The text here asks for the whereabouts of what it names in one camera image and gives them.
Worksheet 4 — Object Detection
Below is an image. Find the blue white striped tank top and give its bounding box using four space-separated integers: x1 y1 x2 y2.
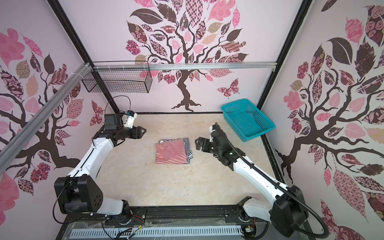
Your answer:
157 137 193 164

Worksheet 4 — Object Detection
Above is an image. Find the red white striped tank top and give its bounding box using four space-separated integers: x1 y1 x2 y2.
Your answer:
155 139 188 165

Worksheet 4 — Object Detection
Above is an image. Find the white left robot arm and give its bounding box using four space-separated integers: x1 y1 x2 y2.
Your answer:
54 111 147 219

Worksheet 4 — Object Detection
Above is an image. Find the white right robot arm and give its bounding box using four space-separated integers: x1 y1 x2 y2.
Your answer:
195 124 309 238

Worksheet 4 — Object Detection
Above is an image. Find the teal plastic basket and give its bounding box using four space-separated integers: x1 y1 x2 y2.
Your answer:
221 99 276 142

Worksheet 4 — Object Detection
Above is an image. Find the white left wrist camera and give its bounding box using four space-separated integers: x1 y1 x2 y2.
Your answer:
124 111 138 129

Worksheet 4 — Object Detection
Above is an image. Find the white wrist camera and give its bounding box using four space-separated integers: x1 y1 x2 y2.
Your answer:
124 111 138 129
210 125 216 143

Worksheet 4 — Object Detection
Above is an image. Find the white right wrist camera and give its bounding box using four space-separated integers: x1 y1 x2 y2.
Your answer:
210 125 216 143

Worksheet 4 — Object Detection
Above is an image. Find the black wire mesh basket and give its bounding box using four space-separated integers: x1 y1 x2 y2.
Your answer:
82 60 153 94

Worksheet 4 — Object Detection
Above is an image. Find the aluminium rail back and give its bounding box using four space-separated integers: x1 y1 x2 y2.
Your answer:
93 61 277 71

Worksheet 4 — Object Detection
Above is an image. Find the aluminium rail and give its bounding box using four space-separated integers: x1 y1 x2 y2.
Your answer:
93 61 277 71
1 63 93 172

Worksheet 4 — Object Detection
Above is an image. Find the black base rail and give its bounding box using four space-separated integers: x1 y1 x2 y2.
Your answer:
101 203 271 226

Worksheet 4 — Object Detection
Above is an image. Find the black corner frame post left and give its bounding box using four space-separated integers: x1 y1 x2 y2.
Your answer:
47 0 121 114

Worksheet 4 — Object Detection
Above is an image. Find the black corner frame post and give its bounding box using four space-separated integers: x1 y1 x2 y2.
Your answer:
47 0 121 114
255 0 314 114

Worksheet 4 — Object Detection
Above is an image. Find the white slotted cable duct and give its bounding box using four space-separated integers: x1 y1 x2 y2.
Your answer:
68 226 243 240

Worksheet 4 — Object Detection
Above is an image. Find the aluminium rail left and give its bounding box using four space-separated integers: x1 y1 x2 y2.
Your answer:
1 63 93 172

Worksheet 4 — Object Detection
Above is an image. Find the black corrugated cable conduit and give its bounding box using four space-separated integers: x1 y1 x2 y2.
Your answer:
214 122 330 239

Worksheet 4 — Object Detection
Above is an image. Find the black corner frame post right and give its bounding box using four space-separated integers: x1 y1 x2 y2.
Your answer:
255 0 314 114

